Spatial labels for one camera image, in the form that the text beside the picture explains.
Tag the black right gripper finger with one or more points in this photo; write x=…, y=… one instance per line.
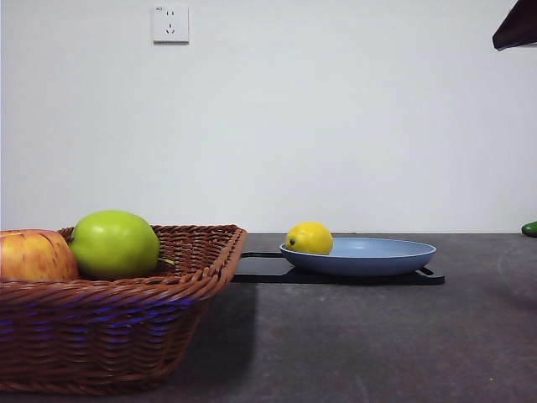
x=520, y=29

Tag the blue round plate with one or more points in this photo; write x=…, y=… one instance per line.
x=369, y=262

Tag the yellow lemon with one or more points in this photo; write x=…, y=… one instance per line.
x=310, y=237

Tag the brown wicker basket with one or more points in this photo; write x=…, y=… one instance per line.
x=105, y=327

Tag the green vegetable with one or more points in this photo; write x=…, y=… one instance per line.
x=530, y=229

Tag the black flat tray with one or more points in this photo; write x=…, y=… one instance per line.
x=260, y=270

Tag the green apple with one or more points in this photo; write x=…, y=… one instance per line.
x=113, y=243

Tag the red yellow apple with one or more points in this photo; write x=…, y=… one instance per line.
x=29, y=256

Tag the white wall socket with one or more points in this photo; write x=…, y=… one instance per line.
x=170, y=24

